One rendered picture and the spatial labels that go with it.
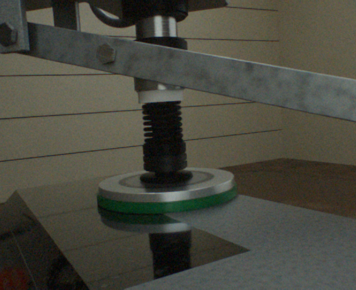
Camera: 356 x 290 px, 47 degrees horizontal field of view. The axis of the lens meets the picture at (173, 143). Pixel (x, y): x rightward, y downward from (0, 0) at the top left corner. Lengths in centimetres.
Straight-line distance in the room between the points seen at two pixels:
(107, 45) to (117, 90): 500
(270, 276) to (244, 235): 10
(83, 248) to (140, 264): 8
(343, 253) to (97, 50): 41
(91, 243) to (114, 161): 514
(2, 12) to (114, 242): 39
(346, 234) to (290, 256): 9
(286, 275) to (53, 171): 506
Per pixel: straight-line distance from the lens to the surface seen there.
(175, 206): 54
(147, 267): 37
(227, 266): 37
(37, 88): 529
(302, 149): 699
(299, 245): 42
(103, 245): 44
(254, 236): 44
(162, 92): 60
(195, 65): 56
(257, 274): 35
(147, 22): 62
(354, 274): 36
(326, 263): 38
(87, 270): 38
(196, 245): 42
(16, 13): 66
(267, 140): 704
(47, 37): 66
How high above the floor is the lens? 101
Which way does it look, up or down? 5 degrees down
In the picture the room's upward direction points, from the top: 4 degrees counter-clockwise
